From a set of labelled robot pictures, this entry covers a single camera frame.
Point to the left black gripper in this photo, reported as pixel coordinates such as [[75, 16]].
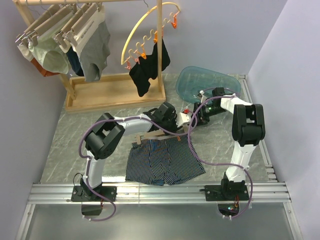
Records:
[[175, 128]]

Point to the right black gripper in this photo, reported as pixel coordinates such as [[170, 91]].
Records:
[[202, 120]]

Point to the beige clip hanger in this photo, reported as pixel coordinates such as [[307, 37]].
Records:
[[158, 134]]

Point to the navy striped underwear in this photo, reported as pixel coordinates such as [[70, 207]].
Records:
[[163, 161]]

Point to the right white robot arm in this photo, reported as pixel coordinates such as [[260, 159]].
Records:
[[248, 129]]

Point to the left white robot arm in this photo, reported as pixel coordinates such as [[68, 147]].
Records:
[[105, 135]]

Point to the black hanging underwear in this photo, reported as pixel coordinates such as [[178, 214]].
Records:
[[144, 70]]

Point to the yellow curved clip hanger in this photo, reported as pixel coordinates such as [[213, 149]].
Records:
[[139, 50]]

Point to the grey hanging underwear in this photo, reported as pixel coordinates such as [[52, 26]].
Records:
[[93, 46]]

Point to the dark blue hanging underwear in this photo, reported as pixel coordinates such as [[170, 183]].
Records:
[[74, 62]]

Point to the beige hanger with grey underwear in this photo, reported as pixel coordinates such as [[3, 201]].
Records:
[[77, 22]]

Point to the orange hanging underwear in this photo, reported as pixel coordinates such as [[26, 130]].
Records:
[[42, 71]]

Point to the light green hanging underwear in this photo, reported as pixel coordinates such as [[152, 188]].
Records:
[[48, 53]]

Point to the beige hanger with green underwear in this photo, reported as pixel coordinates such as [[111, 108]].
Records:
[[50, 22]]

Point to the blue plastic basin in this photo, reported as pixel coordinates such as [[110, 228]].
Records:
[[193, 79]]

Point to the wooden clothes rack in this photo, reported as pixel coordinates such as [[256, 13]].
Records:
[[115, 91]]

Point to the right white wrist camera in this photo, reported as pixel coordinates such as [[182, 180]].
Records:
[[201, 96]]

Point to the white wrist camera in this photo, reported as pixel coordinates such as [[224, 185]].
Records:
[[201, 96], [183, 118]]

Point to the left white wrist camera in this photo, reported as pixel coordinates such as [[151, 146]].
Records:
[[183, 118]]

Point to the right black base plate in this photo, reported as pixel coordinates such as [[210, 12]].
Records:
[[218, 193]]

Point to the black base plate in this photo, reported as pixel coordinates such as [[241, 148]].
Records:
[[79, 194], [218, 193]]

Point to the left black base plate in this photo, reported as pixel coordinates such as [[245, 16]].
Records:
[[79, 194]]

